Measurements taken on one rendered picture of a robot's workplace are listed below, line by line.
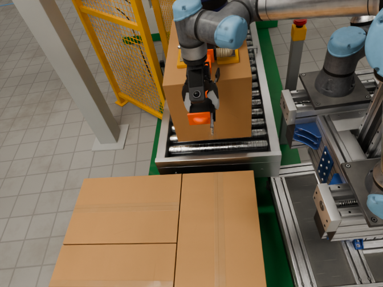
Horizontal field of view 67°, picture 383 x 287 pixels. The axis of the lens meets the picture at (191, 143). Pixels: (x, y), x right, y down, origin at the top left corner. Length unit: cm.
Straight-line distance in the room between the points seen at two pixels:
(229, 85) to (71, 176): 176
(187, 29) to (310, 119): 77
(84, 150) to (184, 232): 158
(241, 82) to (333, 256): 107
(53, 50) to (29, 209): 127
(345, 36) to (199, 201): 98
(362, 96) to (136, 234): 119
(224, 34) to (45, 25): 152
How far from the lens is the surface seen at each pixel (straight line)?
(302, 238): 181
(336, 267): 181
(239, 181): 158
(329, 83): 128
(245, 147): 172
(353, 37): 122
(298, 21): 177
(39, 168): 291
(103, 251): 156
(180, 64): 140
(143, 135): 266
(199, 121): 93
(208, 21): 74
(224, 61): 138
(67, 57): 217
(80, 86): 229
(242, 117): 146
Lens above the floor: 188
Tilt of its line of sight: 49 degrees down
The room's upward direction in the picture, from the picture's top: 13 degrees counter-clockwise
